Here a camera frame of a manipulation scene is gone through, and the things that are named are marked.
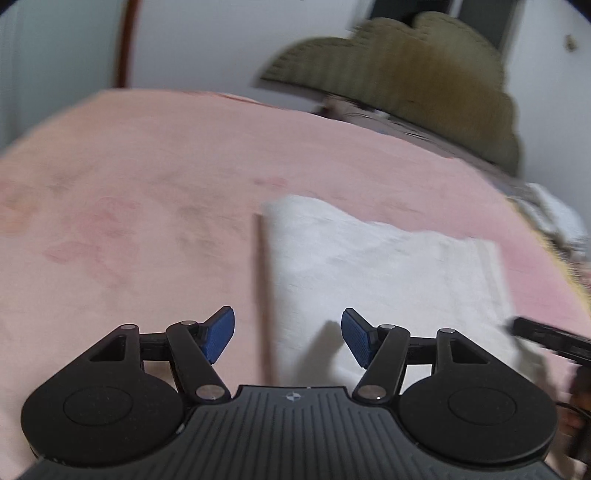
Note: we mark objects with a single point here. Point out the brown wooden door frame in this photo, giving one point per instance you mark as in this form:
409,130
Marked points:
127,44

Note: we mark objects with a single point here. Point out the person's right hand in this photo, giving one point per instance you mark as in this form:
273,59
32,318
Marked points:
570,422

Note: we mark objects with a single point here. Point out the olive padded headboard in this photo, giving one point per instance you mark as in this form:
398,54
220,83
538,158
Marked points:
415,78

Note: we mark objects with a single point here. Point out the pink blanket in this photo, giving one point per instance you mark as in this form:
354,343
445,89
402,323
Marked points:
138,194

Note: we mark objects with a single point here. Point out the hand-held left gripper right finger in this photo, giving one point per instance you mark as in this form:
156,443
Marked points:
358,334

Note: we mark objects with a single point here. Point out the white bundled cloth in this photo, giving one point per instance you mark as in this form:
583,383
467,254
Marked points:
549,212

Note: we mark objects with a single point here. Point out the dark window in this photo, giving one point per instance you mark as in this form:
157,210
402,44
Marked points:
406,11

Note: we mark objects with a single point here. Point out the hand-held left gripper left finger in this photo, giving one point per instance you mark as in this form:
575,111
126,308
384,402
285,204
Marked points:
219,332

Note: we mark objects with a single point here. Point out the white wall socket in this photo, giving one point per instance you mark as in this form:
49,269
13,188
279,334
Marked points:
571,42

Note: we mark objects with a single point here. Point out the white towel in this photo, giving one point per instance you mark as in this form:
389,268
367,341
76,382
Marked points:
369,277

